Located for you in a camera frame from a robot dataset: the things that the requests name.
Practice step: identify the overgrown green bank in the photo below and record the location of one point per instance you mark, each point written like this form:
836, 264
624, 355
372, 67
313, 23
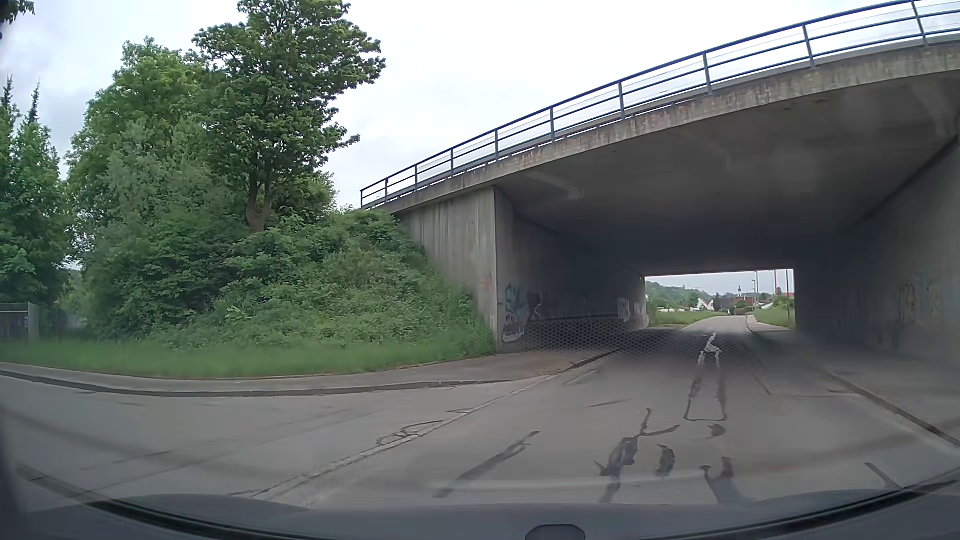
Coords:
345, 292

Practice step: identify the road markings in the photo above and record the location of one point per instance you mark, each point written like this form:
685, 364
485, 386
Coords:
390, 441

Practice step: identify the grey asphalt road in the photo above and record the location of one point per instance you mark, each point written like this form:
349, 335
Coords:
570, 442

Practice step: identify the grass field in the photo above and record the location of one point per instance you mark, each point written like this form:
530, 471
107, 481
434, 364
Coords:
679, 317

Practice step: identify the white building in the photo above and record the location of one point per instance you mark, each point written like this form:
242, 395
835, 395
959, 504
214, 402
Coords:
703, 304

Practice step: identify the car's own bonnet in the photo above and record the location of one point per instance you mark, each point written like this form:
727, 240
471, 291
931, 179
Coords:
480, 521

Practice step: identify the tall leafy tree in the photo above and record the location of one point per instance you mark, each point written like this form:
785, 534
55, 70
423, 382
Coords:
277, 97

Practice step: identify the concrete bridge with blue railing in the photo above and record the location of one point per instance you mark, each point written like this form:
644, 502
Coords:
750, 172

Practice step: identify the grass verge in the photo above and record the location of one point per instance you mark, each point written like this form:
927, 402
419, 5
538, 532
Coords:
187, 356

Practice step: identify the group of green trees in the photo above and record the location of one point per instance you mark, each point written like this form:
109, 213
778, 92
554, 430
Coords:
150, 195

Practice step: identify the dark green trees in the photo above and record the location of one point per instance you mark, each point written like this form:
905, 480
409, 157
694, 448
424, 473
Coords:
26, 210

